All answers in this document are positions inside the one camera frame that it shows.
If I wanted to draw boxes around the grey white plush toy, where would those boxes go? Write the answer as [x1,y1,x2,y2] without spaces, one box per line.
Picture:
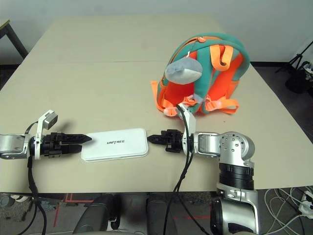
[165,56,203,84]

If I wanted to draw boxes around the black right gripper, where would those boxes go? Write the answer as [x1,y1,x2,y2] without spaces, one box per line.
[147,129,184,153]

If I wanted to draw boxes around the white floor cables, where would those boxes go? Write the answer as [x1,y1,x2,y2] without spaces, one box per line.
[264,187,313,235]

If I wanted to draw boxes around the grey robot right leg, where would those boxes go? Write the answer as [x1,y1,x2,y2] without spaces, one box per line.
[146,193,189,235]

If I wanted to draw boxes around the teal and orange backpack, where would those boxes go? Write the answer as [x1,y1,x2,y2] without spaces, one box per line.
[151,33,251,118]

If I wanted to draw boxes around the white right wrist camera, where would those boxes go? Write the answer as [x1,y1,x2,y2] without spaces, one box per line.
[176,102,197,157]

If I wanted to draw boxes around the black tripod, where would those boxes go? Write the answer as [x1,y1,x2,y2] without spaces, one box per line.
[276,40,313,74]

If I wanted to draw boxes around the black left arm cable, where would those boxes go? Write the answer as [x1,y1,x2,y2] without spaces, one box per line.
[24,122,48,235]

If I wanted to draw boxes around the black waste bin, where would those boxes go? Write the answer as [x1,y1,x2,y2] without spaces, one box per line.
[285,61,313,94]

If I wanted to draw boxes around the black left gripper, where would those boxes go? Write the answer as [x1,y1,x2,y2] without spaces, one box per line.
[39,131,92,159]

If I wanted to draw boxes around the black-legged side table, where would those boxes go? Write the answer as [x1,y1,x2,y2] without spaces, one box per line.
[0,19,29,67]

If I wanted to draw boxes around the white power strip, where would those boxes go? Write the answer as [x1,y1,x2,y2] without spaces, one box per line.
[299,189,313,216]

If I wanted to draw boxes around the white Unitree pencil case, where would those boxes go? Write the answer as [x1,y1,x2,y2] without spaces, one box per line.
[80,127,149,162]

